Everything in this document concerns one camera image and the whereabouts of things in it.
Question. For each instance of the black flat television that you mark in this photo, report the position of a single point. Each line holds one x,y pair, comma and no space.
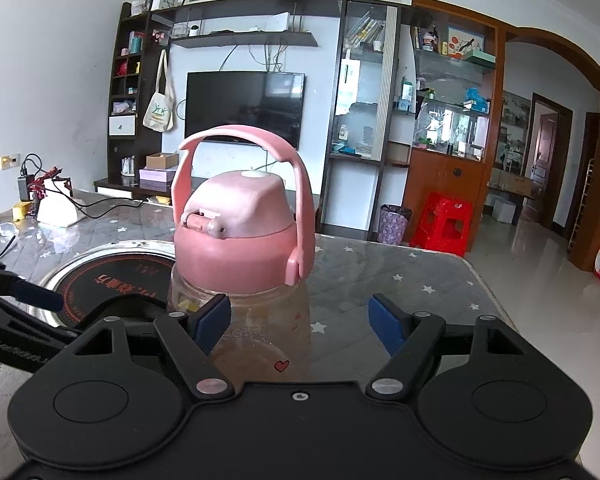
266,100

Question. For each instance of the purple patterned waste bin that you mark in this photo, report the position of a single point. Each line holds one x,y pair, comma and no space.
392,224

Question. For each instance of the built-in induction cooktop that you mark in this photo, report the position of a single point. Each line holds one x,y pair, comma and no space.
137,267

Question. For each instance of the brown wooden display cabinet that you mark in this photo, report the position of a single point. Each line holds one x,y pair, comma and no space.
459,59

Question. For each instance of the white canvas tote bag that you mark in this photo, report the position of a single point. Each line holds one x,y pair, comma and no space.
159,112

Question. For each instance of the brown cardboard box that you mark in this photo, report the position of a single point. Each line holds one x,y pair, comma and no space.
161,161

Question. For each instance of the black power adapter with cables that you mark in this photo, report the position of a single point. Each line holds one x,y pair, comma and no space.
32,179

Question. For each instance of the black wall shelf unit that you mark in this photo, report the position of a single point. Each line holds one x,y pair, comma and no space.
346,48

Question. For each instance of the pink lidded water bottle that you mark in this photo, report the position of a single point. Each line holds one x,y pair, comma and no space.
238,234

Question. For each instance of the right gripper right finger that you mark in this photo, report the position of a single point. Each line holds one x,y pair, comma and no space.
412,341

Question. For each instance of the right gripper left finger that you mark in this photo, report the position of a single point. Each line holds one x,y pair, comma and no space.
189,338

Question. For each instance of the grey star tablecloth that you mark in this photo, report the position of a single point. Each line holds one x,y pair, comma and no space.
111,405

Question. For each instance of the red plastic stool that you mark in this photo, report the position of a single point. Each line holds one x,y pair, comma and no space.
443,225

